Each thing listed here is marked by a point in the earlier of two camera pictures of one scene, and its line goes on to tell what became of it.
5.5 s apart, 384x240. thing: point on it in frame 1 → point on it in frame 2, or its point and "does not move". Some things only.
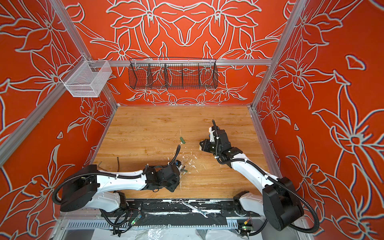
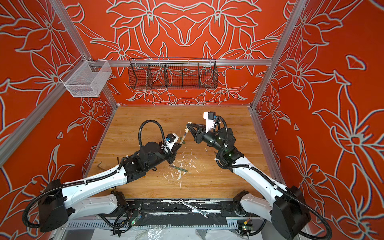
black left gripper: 177,181 → 173,152
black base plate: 186,208 does not move
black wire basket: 166,73 does not move
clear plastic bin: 86,78 does not move
